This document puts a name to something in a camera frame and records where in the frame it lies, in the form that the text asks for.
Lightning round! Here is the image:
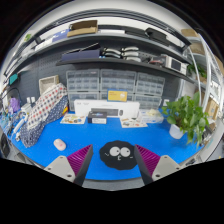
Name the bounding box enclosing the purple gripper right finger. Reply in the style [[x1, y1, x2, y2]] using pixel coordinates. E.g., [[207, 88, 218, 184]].
[[134, 145, 181, 185]]

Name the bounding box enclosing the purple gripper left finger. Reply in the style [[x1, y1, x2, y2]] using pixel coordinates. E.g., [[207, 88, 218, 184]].
[[44, 145, 93, 186]]

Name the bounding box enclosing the pink computer mouse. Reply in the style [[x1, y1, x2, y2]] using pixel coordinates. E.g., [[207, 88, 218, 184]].
[[53, 139, 66, 151]]

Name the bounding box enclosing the blue desk mat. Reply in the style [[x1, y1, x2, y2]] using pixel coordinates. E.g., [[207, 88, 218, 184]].
[[12, 118, 201, 180]]

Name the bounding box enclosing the black round face mousepad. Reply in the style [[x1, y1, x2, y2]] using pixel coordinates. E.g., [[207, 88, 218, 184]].
[[99, 140, 137, 170]]

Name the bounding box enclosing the left sticker card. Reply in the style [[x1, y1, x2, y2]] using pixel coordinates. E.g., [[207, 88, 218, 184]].
[[61, 113, 86, 124]]

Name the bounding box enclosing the sticker card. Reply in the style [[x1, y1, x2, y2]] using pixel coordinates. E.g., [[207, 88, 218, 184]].
[[120, 118, 147, 128], [61, 113, 86, 124]]

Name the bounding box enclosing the clear plastic packet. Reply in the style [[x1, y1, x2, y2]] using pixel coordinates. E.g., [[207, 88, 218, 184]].
[[139, 109, 164, 123]]

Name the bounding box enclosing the right sticker card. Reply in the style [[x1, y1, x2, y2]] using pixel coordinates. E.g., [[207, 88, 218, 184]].
[[120, 118, 147, 128]]

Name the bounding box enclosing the small black white box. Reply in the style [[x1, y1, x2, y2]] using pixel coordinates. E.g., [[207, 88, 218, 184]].
[[88, 111, 107, 124]]

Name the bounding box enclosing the green potted plant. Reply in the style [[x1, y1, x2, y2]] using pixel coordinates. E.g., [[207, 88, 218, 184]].
[[162, 92, 209, 146]]

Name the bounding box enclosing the patterned fabric bag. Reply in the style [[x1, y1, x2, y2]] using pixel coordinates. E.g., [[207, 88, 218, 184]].
[[20, 83, 68, 148]]

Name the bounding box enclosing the long white keyboard box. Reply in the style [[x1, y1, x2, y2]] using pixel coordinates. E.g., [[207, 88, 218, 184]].
[[74, 99, 140, 118]]

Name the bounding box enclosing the right grey drawer organizer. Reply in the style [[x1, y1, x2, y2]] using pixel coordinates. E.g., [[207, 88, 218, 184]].
[[134, 73, 165, 109]]

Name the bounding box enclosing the grey drawer organizer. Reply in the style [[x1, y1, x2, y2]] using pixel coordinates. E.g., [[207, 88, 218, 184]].
[[100, 69, 136, 100], [66, 69, 99, 102], [134, 73, 165, 109]]

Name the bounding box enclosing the yellow card box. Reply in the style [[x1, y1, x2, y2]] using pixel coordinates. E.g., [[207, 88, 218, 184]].
[[107, 90, 127, 102]]

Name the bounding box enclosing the left grey drawer organizer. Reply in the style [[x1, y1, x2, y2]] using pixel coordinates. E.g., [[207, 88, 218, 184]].
[[66, 69, 99, 102]]

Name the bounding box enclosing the purple plush toy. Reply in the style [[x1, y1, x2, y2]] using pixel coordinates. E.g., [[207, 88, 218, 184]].
[[9, 98, 20, 114]]

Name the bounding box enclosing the white wicker basket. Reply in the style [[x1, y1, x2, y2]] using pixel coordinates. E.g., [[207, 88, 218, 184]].
[[39, 75, 59, 94]]

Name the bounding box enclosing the middle grey drawer organizer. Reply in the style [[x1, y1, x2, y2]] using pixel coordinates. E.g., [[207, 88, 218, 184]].
[[100, 69, 136, 100]]

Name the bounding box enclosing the white appliance on shelf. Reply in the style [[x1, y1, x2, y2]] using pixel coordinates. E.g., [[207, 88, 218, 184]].
[[162, 55, 187, 75]]

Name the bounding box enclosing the cardboard box on shelf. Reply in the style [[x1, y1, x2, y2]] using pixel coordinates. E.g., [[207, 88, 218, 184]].
[[67, 20, 98, 37]]

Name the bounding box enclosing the lower grey wall shelf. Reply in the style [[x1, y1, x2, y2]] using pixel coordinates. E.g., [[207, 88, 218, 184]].
[[56, 58, 193, 83]]

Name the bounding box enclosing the grey wall shelf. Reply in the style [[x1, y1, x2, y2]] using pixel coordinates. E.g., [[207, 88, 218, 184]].
[[4, 33, 190, 77], [56, 58, 193, 83]]

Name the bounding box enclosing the upper grey wall shelf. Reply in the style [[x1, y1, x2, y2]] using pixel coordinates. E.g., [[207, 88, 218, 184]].
[[4, 33, 190, 77]]

